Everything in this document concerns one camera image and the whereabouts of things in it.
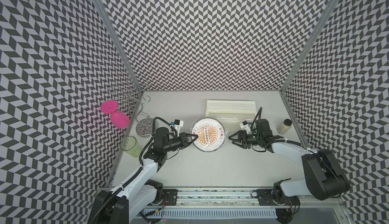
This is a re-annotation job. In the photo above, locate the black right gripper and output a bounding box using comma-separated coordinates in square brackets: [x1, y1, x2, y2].
[228, 130, 262, 149]

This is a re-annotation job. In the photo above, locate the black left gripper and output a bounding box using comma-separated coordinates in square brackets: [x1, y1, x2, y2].
[162, 132, 198, 153]

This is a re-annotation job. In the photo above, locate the white plate orange sunburst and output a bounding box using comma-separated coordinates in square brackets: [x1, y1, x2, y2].
[191, 117, 227, 152]

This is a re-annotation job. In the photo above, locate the clear plastic wrap sheet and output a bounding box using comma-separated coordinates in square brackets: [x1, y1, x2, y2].
[189, 116, 229, 153]

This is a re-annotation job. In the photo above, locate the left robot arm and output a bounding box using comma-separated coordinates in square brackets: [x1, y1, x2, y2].
[87, 127, 199, 224]

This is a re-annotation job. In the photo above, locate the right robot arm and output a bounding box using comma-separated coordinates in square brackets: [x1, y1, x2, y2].
[229, 119, 351, 205]

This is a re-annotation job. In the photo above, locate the glass spice jar black lid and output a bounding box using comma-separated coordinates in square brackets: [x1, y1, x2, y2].
[276, 119, 292, 135]

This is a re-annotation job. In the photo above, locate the green plastic cup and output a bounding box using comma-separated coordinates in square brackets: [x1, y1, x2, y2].
[120, 136, 142, 158]

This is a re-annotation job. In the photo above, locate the pink plastic wine glass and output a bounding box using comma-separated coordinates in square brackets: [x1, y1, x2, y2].
[100, 100, 130, 129]

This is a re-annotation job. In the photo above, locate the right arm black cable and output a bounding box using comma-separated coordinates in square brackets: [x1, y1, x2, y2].
[252, 107, 263, 127]

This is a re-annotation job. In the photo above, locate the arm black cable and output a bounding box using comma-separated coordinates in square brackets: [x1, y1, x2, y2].
[138, 117, 178, 165]
[252, 107, 263, 127]

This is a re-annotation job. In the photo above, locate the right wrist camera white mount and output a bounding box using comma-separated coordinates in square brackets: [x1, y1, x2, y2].
[239, 121, 252, 134]

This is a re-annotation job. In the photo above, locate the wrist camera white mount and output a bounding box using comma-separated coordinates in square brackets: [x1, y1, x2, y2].
[239, 121, 252, 134]
[171, 119, 184, 134]

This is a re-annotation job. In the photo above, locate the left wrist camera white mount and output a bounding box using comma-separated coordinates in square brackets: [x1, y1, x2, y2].
[171, 119, 184, 134]

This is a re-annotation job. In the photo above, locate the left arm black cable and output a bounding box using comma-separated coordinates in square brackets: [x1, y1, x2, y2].
[138, 117, 178, 165]

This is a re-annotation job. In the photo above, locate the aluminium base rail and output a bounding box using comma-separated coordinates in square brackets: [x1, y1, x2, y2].
[91, 187, 347, 209]

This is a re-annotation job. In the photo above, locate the chrome wire glass rack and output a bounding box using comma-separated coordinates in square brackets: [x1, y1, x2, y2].
[108, 86, 153, 138]

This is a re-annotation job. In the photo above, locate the aluminium corner post left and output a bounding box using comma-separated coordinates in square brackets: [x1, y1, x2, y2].
[91, 0, 142, 91]

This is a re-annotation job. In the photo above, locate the aluminium corner post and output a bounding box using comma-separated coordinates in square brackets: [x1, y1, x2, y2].
[91, 0, 142, 91]
[280, 0, 340, 94]

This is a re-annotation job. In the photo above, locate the aluminium corner post right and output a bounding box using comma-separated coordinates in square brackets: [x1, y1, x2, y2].
[280, 0, 340, 94]

